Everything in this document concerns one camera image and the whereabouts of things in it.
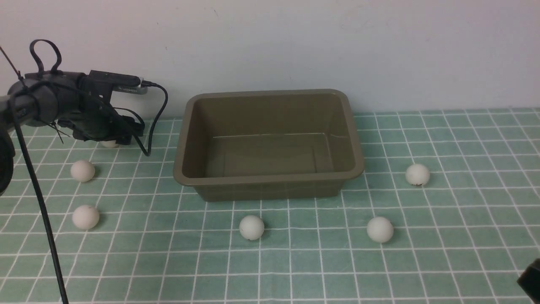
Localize olive green plastic bin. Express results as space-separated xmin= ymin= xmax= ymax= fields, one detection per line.
xmin=173 ymin=89 xmax=366 ymax=202

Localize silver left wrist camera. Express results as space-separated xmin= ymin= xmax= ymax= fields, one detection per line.
xmin=88 ymin=71 xmax=147 ymax=95

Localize white ball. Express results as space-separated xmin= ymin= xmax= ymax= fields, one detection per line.
xmin=100 ymin=140 xmax=120 ymax=149
xmin=405 ymin=163 xmax=430 ymax=187
xmin=367 ymin=216 xmax=394 ymax=244
xmin=70 ymin=160 xmax=96 ymax=183
xmin=72 ymin=205 xmax=100 ymax=231
xmin=239 ymin=215 xmax=265 ymax=241

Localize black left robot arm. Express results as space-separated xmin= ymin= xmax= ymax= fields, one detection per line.
xmin=1 ymin=71 xmax=149 ymax=192

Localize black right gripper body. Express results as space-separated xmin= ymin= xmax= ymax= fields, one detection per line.
xmin=517 ymin=258 xmax=540 ymax=301

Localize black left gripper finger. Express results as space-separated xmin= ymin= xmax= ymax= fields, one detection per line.
xmin=121 ymin=116 xmax=145 ymax=136
xmin=111 ymin=132 xmax=132 ymax=146

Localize black left camera cable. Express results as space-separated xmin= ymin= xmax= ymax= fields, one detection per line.
xmin=0 ymin=39 xmax=169 ymax=304

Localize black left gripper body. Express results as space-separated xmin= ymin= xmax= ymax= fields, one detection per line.
xmin=57 ymin=80 xmax=124 ymax=141

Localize green checkered tablecloth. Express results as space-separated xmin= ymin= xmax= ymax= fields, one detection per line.
xmin=24 ymin=108 xmax=540 ymax=304

